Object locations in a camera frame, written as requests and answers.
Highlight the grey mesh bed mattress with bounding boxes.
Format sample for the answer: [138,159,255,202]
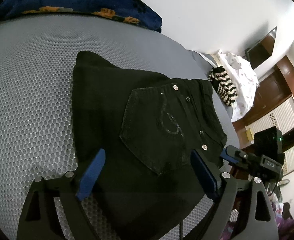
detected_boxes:
[0,13,241,240]

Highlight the black white striped cloth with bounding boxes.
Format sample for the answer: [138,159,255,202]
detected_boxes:
[208,66,238,107]

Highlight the black denim pants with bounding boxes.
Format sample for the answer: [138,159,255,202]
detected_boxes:
[72,51,227,239]

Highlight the wall mounted dark television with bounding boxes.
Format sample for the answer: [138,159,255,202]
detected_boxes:
[245,27,277,69]

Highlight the purple patterned sleeve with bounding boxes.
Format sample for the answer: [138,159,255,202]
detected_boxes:
[224,199,294,240]

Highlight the white crumpled cloth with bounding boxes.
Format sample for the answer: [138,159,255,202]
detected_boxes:
[211,50,259,122]

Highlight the blue floral blanket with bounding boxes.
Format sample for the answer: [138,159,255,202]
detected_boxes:
[0,0,162,33]

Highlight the right gripper black camera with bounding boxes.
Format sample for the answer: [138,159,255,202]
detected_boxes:
[254,126,285,165]

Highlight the brown wooden wardrobe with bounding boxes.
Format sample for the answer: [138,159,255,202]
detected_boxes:
[233,56,294,175]

